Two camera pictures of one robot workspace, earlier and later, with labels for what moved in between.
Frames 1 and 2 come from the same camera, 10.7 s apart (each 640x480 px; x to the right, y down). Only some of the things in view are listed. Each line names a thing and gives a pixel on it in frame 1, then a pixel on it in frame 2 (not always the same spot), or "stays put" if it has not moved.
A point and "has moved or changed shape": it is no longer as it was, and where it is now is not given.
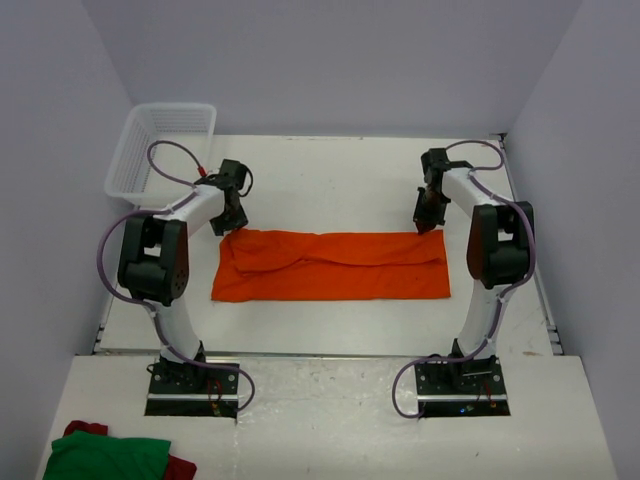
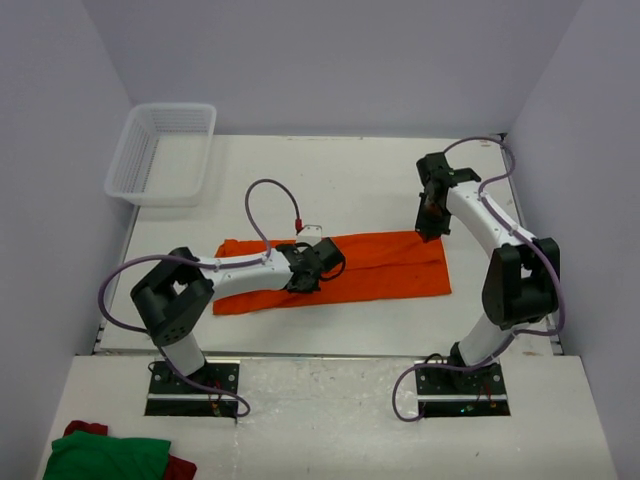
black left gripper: (239, 220) -> (308, 290)
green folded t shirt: (91, 456) stays put
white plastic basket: (164, 151) stays put
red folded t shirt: (177, 468) stays put
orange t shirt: (284, 265) has moved or changed shape
